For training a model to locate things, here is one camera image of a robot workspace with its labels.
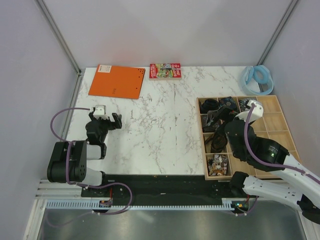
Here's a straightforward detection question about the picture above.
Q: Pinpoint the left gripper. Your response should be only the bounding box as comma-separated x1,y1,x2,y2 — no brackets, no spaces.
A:
89,112,122,143

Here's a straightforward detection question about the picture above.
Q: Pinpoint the brown tie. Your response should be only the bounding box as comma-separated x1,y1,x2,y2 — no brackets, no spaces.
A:
204,133,228,154

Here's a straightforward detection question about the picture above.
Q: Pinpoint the black orange floral tie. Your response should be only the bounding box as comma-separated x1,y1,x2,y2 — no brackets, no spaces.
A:
202,120,223,133

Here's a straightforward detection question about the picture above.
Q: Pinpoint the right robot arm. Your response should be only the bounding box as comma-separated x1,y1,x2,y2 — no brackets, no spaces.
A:
208,99,320,224

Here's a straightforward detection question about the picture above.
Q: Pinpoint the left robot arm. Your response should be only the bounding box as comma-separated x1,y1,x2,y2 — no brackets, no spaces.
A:
46,105,123,197

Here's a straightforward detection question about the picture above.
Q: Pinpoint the rolled dark teal tie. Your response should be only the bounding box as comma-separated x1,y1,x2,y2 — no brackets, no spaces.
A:
199,98,220,114

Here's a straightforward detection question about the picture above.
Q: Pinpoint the rolled blue floral tie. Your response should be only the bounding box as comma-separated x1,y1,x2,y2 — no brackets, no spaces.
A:
218,96,239,112

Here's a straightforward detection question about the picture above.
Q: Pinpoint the rolled grey paisley tie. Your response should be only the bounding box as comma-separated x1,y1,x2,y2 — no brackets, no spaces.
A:
238,97,257,112

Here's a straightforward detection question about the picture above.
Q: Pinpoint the orange board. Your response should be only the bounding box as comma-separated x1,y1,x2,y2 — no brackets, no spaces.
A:
88,64,146,100

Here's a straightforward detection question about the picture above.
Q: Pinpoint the wooden compartment tray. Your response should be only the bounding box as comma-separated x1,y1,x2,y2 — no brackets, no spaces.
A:
196,95,301,181

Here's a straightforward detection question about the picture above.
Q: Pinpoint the rolled multicolour patterned tie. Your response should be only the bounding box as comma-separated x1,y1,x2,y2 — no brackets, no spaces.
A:
207,154,229,177

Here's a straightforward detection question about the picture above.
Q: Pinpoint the light blue headband device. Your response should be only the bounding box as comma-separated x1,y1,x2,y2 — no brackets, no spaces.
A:
239,65,274,96

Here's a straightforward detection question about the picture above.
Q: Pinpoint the red green book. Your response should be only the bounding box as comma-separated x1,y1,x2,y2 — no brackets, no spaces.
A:
149,63,182,80

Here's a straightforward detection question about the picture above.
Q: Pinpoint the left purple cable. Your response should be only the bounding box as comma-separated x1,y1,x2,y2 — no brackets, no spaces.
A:
46,106,133,228

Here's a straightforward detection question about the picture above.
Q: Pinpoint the white cable duct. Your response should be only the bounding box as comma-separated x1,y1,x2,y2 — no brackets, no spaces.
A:
45,199,236,211

